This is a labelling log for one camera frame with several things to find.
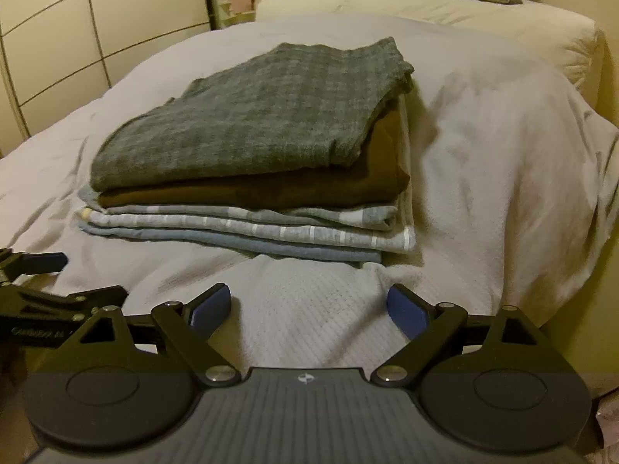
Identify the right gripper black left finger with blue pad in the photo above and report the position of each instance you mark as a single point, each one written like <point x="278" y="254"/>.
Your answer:
<point x="203" y="315"/>

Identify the blue folded cloth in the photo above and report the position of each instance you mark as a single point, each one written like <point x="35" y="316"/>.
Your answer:
<point x="237" y="242"/>

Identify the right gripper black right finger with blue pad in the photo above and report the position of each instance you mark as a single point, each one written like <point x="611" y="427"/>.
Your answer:
<point x="413" y="315"/>

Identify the grey checked garment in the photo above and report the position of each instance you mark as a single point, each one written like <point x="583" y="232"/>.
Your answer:
<point x="296" y="106"/>

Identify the white bed duvet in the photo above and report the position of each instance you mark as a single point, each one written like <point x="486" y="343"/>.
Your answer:
<point x="514" y="193"/>

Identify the white wardrobe cabinets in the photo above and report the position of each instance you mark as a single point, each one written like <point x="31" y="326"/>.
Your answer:
<point x="59" y="55"/>

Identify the cream pillow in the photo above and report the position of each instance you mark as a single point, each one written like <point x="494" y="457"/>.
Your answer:
<point x="571" y="42"/>

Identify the brown folded garment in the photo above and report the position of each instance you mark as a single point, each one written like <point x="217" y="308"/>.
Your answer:
<point x="374" y="178"/>

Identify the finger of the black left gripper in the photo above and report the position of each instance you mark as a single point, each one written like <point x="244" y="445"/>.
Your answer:
<point x="14" y="264"/>

